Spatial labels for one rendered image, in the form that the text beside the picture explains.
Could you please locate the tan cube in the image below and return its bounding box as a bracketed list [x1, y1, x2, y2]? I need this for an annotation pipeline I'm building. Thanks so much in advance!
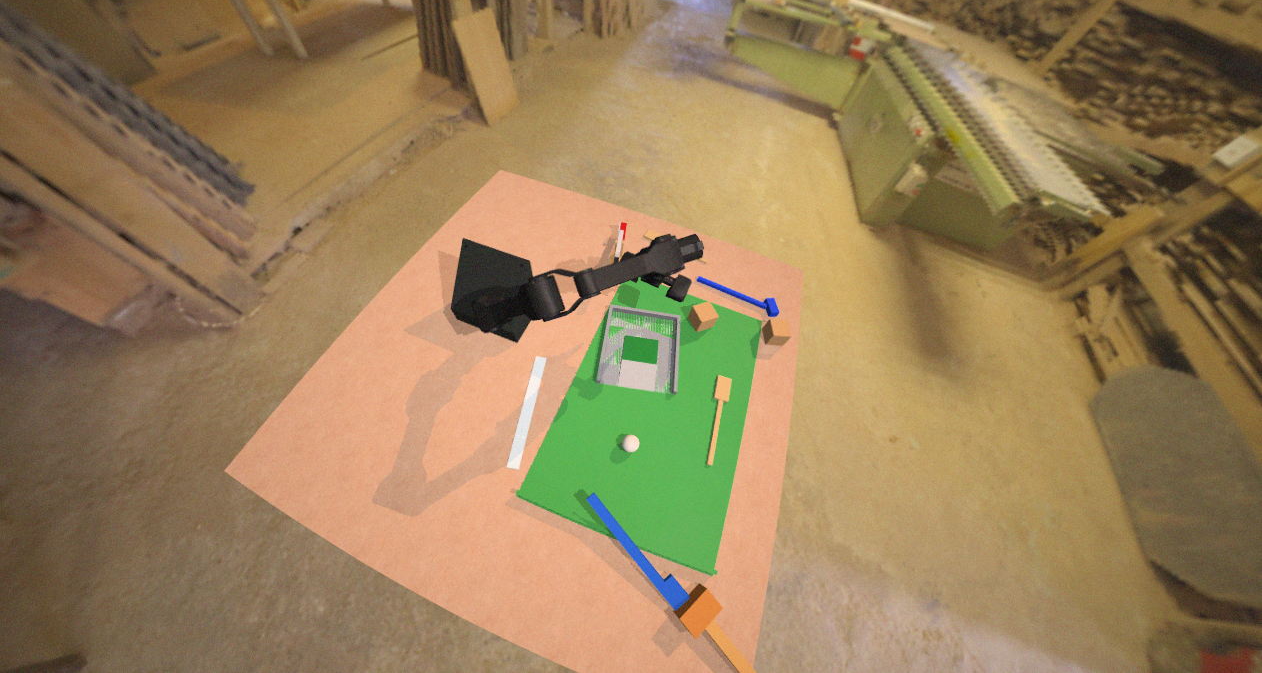
[762, 319, 793, 346]
[688, 301, 718, 332]

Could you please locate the green flat mat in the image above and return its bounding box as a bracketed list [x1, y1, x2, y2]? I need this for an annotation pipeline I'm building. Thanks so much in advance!
[520, 277, 762, 569]

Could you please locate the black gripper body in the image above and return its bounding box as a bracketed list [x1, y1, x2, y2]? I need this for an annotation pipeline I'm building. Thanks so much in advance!
[620, 251, 692, 302]

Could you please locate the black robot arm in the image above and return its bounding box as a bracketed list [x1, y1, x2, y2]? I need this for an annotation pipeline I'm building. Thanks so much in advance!
[472, 234, 704, 335]

